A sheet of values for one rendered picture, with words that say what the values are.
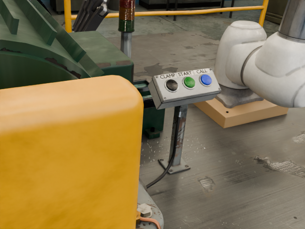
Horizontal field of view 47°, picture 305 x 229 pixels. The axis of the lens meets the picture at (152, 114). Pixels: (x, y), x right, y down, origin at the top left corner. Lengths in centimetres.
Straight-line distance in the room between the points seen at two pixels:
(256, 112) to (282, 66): 27
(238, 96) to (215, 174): 39
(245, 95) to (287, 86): 26
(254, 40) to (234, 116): 26
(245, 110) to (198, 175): 38
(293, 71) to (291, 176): 30
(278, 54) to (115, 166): 97
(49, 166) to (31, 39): 9
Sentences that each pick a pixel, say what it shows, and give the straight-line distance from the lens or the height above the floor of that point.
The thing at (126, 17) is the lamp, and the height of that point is 109.
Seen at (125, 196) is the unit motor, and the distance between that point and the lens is 19.
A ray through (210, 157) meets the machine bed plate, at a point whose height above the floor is 80.
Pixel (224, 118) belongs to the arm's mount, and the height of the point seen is 84.
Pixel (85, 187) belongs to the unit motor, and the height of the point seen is 131.
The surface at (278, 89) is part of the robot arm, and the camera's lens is 111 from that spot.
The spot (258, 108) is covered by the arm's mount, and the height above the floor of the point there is 85.
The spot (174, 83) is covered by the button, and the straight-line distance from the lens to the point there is 85.
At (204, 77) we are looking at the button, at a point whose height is 108.
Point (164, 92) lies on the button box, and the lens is 84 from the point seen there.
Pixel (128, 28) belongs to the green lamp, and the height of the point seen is 105.
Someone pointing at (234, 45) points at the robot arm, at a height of 106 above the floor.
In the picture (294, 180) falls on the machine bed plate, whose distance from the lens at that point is 109.
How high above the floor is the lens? 142
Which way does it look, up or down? 29 degrees down
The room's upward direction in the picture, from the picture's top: 5 degrees clockwise
